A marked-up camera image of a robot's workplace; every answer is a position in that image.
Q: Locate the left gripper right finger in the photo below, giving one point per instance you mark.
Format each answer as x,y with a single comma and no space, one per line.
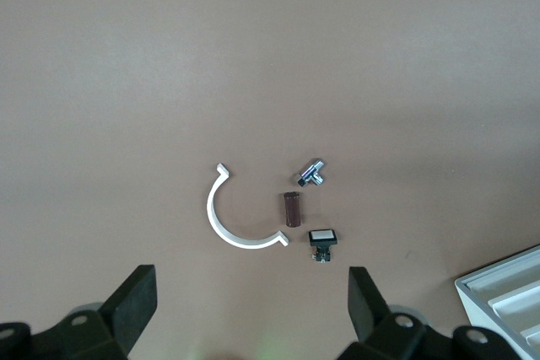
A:
365,305

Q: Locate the chrome metal fitting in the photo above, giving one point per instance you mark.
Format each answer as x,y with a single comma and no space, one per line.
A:
311,172

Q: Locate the white semicircular clamp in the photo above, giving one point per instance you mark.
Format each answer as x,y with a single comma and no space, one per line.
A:
215,225

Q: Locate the brown terminal block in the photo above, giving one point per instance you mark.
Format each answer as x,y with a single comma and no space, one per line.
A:
292,209

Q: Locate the black square push button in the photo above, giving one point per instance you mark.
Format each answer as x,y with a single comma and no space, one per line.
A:
323,237

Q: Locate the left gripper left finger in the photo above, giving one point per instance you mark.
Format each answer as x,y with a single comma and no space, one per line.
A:
131,305

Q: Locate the white drawer cabinet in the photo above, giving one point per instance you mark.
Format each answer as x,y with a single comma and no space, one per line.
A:
468,294

